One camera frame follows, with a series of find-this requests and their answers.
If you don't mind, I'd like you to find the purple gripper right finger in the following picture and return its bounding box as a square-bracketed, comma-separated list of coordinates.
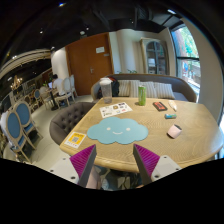
[133, 144, 160, 185]

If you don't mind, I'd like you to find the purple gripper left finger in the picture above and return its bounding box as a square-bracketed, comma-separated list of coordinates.
[70, 145, 97, 188]

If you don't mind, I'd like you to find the blue cloud mouse pad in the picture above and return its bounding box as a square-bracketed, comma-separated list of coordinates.
[87, 117, 149, 144]

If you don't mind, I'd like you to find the yellow QR code sticker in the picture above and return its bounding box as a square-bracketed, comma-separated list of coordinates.
[65, 132, 86, 149]

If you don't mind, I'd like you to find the grey tufted armchair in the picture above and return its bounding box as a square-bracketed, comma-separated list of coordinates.
[49, 102, 94, 145]

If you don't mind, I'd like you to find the white sticker sheet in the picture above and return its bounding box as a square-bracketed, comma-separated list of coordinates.
[100, 102, 131, 118]

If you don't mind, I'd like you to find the beige small object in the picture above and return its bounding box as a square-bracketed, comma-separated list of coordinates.
[168, 100, 177, 112]

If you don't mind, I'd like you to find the green drink can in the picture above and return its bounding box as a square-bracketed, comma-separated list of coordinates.
[138, 86, 146, 106]

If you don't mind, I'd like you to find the striped cushion right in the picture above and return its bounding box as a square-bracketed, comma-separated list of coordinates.
[154, 82, 175, 100]

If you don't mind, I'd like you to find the striped cushion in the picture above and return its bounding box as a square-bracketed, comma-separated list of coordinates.
[154, 82, 175, 100]
[130, 80, 157, 98]
[119, 80, 130, 97]

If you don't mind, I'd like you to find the striped cushion middle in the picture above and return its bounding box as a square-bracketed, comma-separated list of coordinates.
[130, 80, 157, 98]

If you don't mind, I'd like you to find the striped cushion left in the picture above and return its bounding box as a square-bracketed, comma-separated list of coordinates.
[119, 80, 130, 97]

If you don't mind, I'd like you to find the white dining chair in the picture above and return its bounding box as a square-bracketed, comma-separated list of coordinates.
[57, 78, 74, 100]

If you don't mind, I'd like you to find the blue chair front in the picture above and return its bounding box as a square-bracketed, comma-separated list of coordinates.
[6, 111, 35, 162]

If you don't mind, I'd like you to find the blue chair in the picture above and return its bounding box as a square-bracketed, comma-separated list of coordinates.
[14, 101, 42, 137]
[6, 111, 35, 162]

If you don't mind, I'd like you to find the seated person white shirt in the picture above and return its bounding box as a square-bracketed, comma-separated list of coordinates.
[52, 74, 65, 106]

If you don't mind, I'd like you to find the blue chair behind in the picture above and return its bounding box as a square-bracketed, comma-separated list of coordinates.
[14, 101, 42, 137]

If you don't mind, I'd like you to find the grey sofa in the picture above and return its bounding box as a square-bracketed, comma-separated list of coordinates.
[90, 73, 198, 104]

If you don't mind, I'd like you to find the clear plastic blender jar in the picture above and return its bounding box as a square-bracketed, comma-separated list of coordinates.
[100, 78, 112, 104]

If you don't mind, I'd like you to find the black backpack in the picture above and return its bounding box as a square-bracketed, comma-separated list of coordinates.
[108, 77, 120, 97]

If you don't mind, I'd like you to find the orange wooden door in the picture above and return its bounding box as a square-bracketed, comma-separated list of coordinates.
[66, 33, 114, 95]

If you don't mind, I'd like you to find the glass display cabinet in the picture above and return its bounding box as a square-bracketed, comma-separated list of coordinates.
[140, 38, 169, 75]

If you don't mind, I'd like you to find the large window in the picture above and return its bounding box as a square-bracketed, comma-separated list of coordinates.
[171, 24, 201, 96]

